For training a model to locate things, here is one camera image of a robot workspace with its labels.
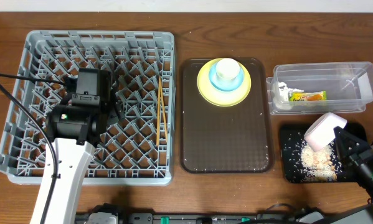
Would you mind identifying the white bowl with rice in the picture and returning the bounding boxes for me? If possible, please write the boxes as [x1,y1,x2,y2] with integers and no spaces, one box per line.
[304,113,347,152]

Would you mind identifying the wooden chopstick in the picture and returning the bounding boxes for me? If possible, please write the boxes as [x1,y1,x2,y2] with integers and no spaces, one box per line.
[159,77,168,142]
[156,76,161,147]

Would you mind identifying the yellow green snack wrapper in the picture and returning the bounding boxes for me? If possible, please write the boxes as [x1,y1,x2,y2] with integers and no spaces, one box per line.
[288,91,327,101]

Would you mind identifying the white tissue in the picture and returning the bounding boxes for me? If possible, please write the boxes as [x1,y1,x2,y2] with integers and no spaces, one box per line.
[278,82,295,101]

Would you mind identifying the yellow plate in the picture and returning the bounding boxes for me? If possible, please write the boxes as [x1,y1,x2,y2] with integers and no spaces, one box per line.
[197,58,252,107]

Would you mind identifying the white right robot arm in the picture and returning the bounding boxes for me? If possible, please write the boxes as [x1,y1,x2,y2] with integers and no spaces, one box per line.
[306,126,373,223]

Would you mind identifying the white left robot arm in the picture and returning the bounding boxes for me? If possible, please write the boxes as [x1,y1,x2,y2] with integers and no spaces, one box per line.
[31,68,123,223]

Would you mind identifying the grey plastic dishwasher rack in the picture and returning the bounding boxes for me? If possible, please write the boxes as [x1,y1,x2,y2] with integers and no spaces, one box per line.
[0,30,176,186]

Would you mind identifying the spilled rice and food scraps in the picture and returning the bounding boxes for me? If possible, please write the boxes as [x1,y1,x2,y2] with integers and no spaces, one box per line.
[300,142,337,182]

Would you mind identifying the black tray bin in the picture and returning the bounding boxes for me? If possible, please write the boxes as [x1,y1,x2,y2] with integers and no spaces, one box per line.
[280,123,355,184]

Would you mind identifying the clear plastic bin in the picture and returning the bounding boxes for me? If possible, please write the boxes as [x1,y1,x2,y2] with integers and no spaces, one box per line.
[267,62,373,115]

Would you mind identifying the dark brown serving tray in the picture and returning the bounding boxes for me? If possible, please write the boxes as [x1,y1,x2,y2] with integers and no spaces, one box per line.
[180,58,273,174]

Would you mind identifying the light blue bowl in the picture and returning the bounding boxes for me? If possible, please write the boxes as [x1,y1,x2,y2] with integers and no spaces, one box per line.
[209,62,244,91]

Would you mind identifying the white cup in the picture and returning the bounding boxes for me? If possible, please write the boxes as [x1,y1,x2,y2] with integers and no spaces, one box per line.
[216,58,240,85]

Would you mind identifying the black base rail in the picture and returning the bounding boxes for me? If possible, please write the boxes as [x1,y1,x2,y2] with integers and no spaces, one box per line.
[74,203,298,224]

